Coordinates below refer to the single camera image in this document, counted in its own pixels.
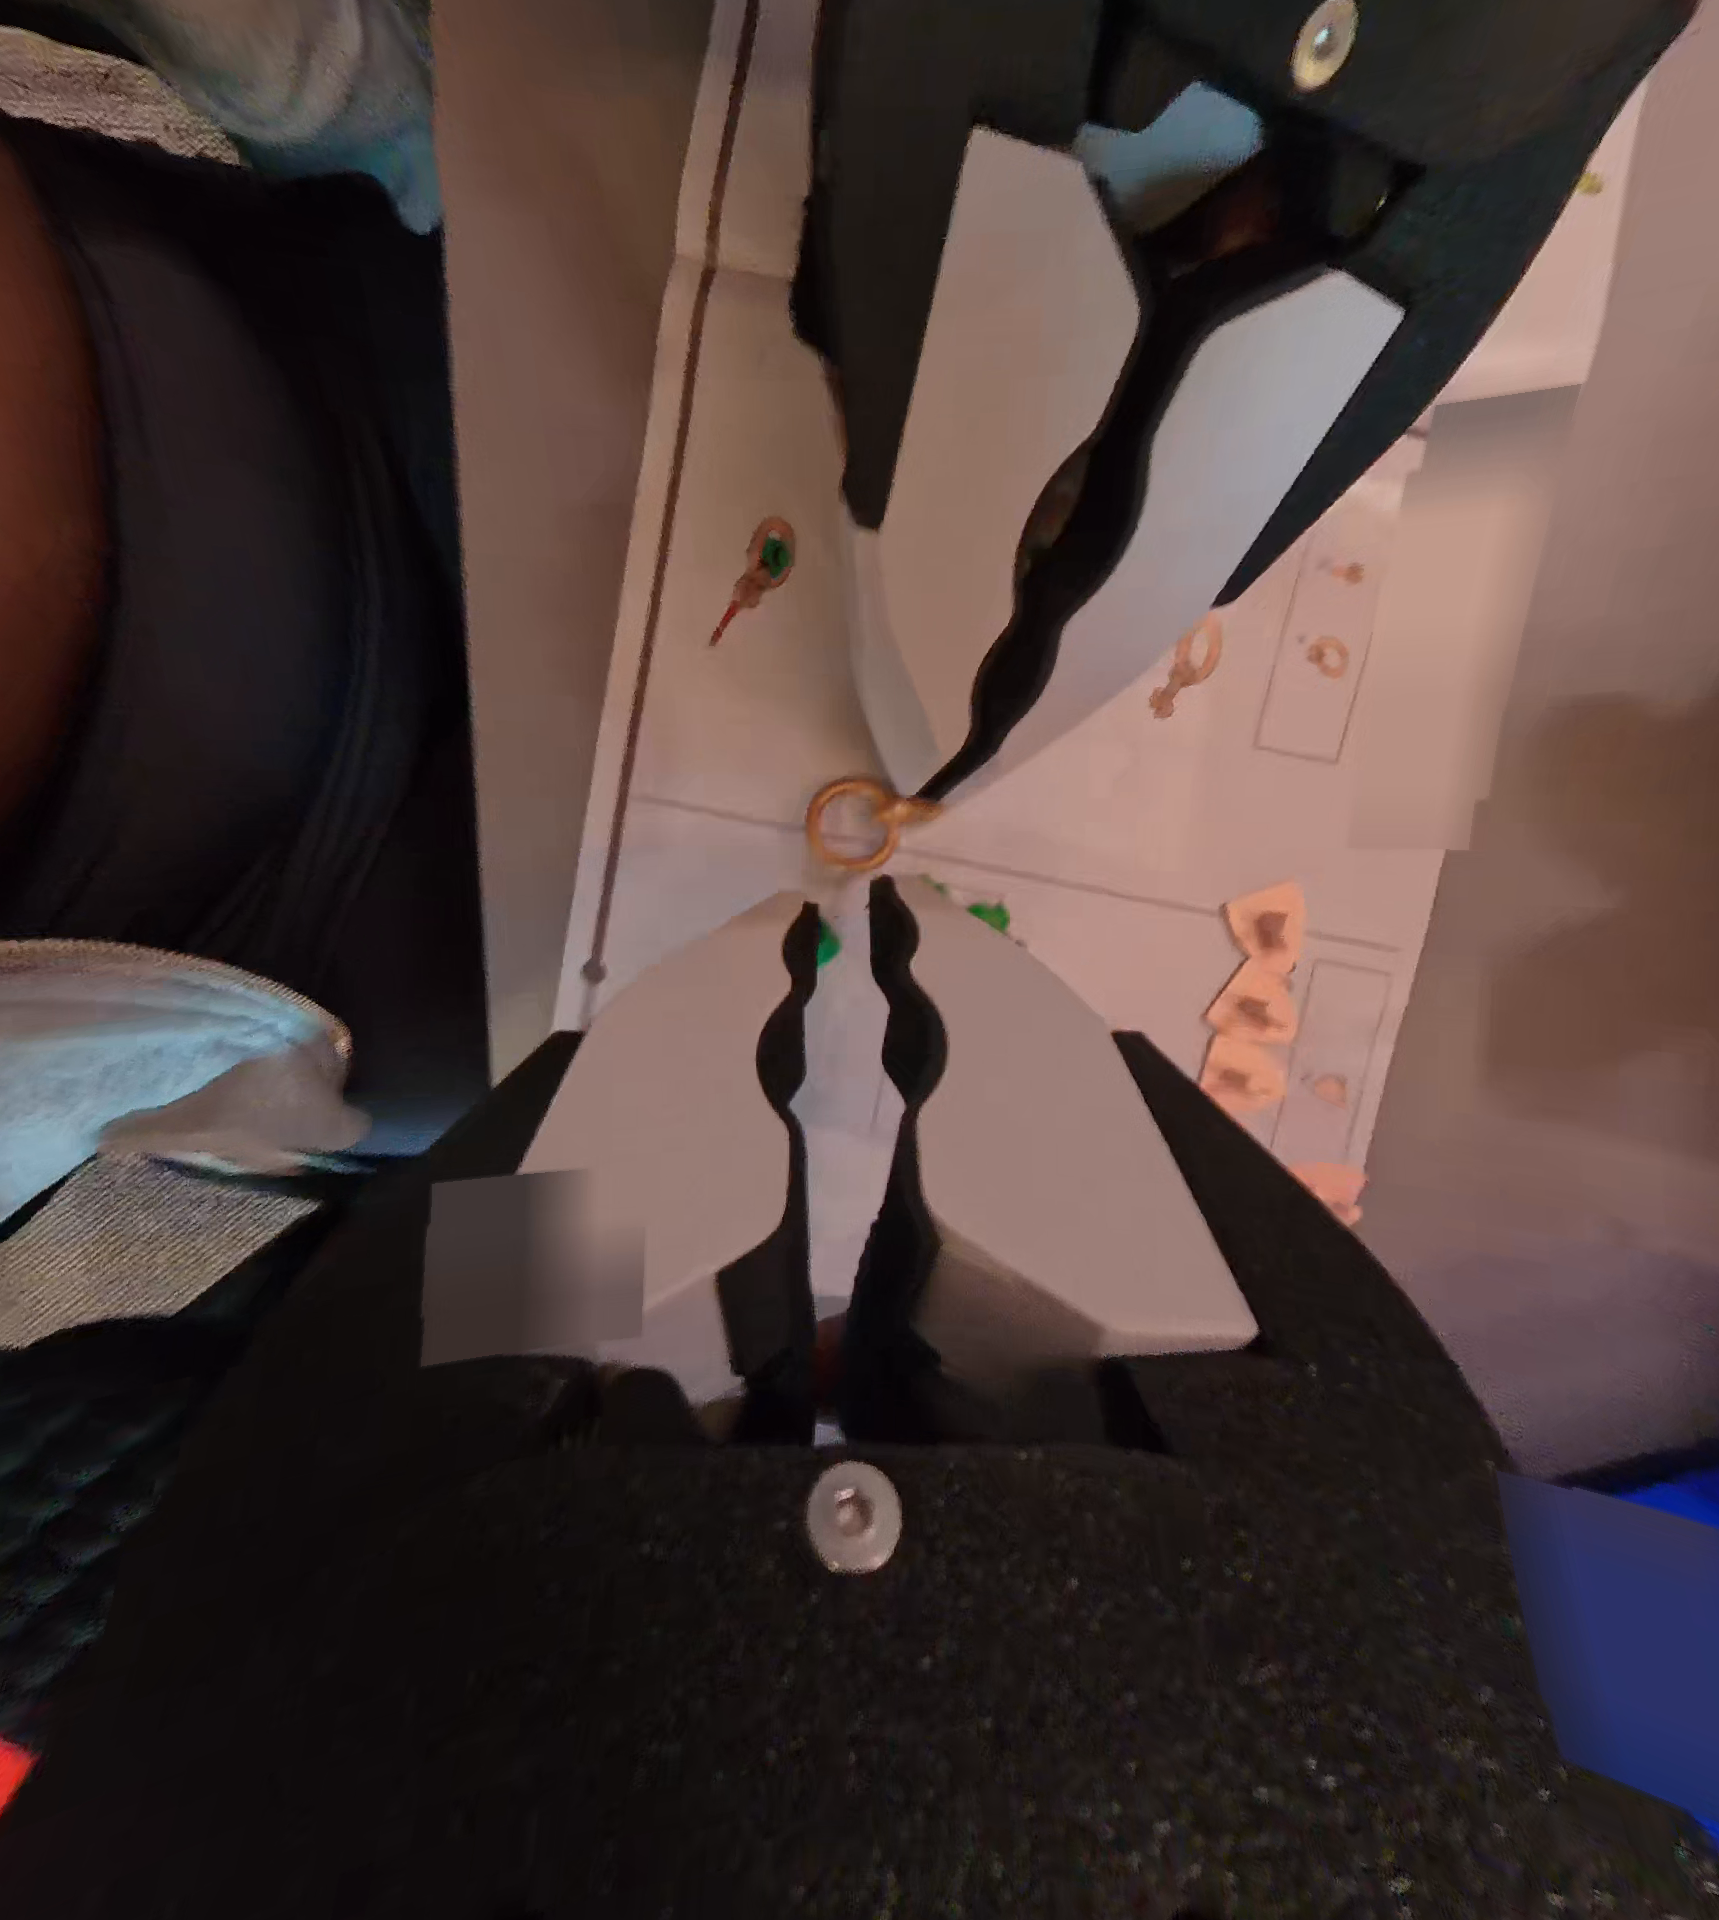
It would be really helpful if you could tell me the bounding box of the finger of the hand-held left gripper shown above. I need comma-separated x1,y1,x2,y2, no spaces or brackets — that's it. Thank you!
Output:
848,125,1153,799
919,266,1413,810

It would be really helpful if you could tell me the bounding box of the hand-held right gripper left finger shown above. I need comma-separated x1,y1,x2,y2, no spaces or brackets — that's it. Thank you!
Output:
518,897,824,1413

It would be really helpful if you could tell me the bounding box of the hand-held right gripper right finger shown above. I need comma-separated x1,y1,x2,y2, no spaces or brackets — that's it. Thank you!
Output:
844,876,1261,1404

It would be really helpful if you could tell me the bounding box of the gold ring toy piece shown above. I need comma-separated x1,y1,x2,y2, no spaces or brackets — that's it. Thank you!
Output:
804,775,945,874

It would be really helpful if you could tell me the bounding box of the person's left forearm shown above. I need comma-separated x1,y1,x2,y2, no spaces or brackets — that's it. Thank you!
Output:
124,0,444,235

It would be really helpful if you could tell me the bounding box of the grey desk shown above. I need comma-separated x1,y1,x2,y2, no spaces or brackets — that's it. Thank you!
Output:
432,0,1719,1489

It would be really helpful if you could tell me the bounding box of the white instruction booklet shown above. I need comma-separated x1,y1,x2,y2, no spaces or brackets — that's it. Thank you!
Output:
554,0,1655,1248

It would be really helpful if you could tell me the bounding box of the person's grey zip jacket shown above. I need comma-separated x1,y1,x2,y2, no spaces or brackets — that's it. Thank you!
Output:
0,937,374,1360

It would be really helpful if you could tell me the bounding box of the blue plastic bin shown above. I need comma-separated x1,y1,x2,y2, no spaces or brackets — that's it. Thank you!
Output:
1495,1446,1719,1920

